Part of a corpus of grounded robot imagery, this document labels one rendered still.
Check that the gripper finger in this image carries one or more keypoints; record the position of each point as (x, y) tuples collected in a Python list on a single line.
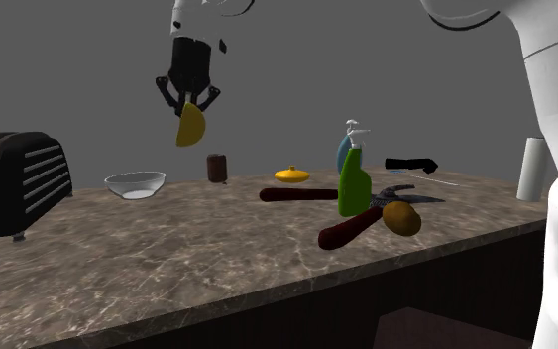
[(212, 96), (168, 94)]

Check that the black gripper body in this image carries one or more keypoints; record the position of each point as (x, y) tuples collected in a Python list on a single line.
[(190, 63)]

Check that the yellow half-round slice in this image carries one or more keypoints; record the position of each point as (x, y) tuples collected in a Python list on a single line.
[(191, 126)]

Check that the dark brown cylindrical cup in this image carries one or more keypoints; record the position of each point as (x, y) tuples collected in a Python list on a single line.
[(216, 169)]

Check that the clear glass bowl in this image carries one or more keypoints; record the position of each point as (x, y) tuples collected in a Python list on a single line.
[(135, 183)]

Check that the yellow flat round lid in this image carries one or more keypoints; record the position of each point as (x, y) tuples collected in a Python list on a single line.
[(291, 176)]

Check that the blue spray bottle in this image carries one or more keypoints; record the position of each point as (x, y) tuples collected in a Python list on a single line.
[(343, 154)]

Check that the green spray bottle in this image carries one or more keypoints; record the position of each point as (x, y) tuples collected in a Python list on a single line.
[(354, 188)]

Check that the black toaster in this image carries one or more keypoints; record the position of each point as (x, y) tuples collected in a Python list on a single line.
[(3, 186)]

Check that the black elongated object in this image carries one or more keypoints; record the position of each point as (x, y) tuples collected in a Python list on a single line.
[(411, 164)]

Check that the brown potato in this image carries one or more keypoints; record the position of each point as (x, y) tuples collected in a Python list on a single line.
[(402, 218)]

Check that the thin white stick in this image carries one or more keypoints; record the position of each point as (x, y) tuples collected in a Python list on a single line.
[(433, 180)]

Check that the white paper towel roll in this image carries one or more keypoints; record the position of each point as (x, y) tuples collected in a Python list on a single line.
[(532, 169)]

